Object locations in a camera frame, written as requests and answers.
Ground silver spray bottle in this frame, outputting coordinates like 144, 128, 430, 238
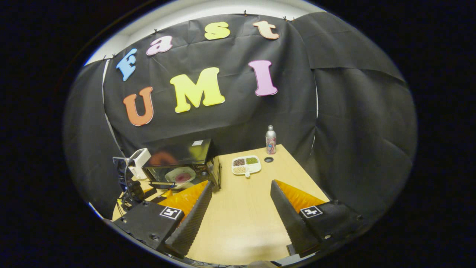
266, 125, 277, 155

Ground black electric oven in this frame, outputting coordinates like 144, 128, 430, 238
141, 139, 222, 191

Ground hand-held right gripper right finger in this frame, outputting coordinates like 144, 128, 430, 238
270, 180, 363, 257

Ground white square plate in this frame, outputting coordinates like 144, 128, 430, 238
165, 166, 196, 184

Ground white divided bean tray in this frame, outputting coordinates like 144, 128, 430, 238
231, 155, 262, 178

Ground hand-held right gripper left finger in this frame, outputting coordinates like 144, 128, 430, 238
112, 181, 213, 258

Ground white toaster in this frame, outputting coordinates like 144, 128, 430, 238
128, 148, 152, 180

